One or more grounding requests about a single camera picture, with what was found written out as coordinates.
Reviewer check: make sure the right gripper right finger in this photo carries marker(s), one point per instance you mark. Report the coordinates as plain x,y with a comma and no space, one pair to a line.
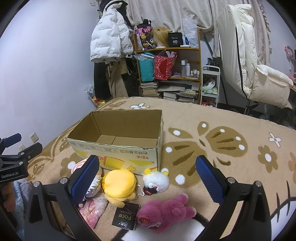
212,178

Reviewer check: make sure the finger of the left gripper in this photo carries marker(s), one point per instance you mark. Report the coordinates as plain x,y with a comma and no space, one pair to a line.
31,151
9,141

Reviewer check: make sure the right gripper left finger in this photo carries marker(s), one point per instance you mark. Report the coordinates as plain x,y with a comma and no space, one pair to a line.
81,179

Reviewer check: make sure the pink plastic pack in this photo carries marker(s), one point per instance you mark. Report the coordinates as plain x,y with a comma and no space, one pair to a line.
93,209

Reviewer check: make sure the yellow plush toy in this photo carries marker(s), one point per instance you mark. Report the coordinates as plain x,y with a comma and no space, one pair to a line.
119,187

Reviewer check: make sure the small white fluffy plush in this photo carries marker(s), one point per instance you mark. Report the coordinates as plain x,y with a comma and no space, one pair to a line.
155,182

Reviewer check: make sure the magenta plush bear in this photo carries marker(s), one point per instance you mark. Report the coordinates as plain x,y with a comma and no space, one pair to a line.
160,216

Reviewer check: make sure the white haired plush doll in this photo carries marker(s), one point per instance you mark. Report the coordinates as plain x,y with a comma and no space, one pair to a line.
95,186

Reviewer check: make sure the pink round plush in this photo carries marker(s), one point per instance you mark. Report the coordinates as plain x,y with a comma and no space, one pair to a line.
77,166

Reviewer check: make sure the person's left hand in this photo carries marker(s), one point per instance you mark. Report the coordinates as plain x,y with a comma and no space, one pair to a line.
9,197

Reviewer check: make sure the black Face tissue pack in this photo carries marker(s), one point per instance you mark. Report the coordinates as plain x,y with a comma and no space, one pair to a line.
125,217

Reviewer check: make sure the open cardboard box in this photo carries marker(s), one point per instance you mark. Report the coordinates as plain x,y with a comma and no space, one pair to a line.
127,139

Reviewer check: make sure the plastic bag on floor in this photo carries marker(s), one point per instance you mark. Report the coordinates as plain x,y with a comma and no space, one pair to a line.
91,94

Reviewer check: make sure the black hanging garment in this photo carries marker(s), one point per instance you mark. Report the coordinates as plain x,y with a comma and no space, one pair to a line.
101,86

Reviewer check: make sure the white utility cart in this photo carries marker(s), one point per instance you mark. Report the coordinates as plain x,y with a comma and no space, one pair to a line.
210,85

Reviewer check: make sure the stack of books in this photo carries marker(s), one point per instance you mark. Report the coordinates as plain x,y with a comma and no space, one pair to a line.
150,89

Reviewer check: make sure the beige hanging trousers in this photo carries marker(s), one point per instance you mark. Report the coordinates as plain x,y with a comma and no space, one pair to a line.
114,73

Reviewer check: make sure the wooden shelf unit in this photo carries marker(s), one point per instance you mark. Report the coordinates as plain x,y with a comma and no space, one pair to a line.
184,83

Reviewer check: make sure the red gift bag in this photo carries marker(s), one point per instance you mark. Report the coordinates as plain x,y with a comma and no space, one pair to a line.
163,64

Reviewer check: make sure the teal bag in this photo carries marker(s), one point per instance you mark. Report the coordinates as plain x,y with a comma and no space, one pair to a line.
146,66

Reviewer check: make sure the white puffer jacket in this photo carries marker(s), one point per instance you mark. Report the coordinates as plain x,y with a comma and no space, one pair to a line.
110,39

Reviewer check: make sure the black box with 40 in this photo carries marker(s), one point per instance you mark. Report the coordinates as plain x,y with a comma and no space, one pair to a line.
175,39

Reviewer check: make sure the blonde wig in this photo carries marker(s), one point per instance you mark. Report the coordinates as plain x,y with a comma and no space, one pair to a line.
160,37

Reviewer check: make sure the wall power socket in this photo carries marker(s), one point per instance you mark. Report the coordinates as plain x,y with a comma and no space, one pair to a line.
34,138

